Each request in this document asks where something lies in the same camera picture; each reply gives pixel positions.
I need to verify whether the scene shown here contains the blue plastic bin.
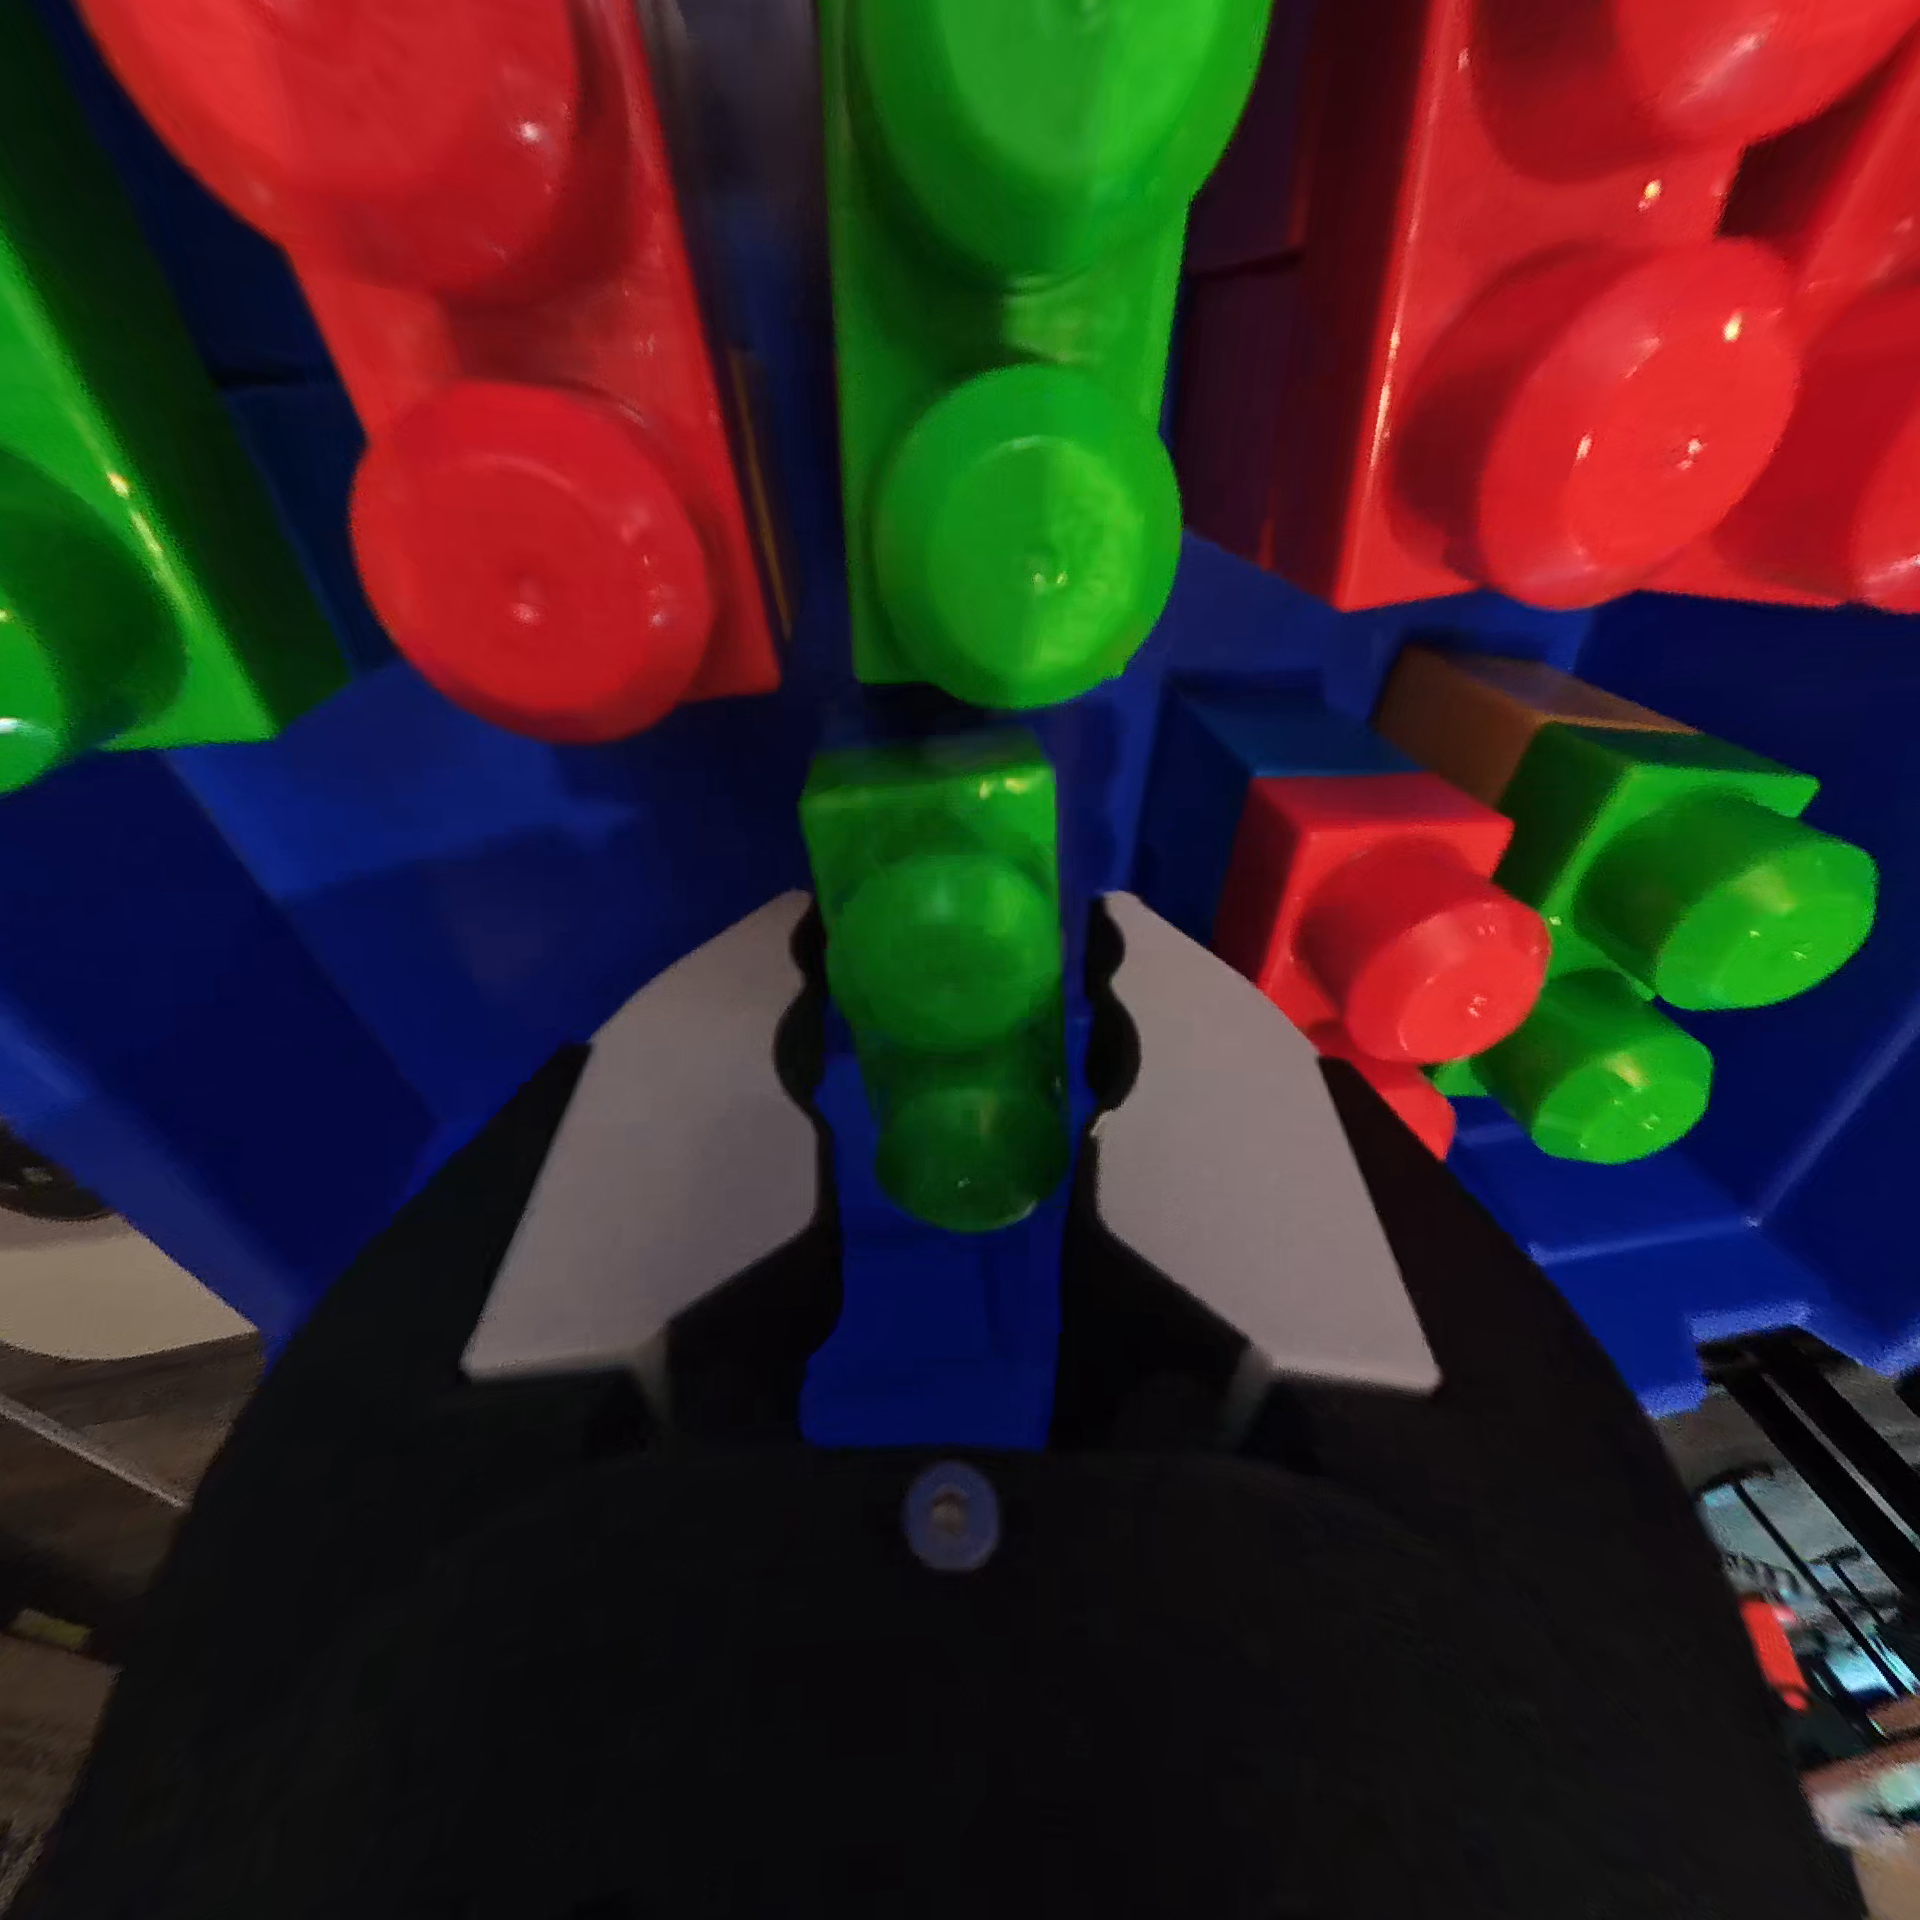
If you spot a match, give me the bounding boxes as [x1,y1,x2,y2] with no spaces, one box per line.
[0,0,1920,1448]

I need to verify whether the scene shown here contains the red two-stud mega block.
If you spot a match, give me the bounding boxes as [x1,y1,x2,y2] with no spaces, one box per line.
[74,0,784,747]

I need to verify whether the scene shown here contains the large red mega block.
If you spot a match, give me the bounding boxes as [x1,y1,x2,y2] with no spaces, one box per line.
[1267,0,1920,615]

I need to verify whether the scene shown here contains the orange mega block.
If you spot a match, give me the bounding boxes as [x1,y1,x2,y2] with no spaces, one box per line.
[1372,647,1701,810]

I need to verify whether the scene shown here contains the green two-stud mega block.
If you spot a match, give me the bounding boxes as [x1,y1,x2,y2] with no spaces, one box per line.
[798,728,1080,1236]
[818,0,1277,710]
[1431,722,1882,1169]

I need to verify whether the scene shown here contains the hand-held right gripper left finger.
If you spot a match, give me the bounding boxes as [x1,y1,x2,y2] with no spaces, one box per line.
[458,888,847,1421]

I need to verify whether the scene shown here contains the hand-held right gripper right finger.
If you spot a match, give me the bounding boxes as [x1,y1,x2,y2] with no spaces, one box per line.
[1051,888,1443,1431]

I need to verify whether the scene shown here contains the small red mega block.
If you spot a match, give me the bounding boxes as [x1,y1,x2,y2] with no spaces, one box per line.
[1212,773,1555,1165]

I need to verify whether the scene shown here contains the blue mega block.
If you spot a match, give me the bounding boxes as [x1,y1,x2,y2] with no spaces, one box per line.
[1177,683,1428,791]

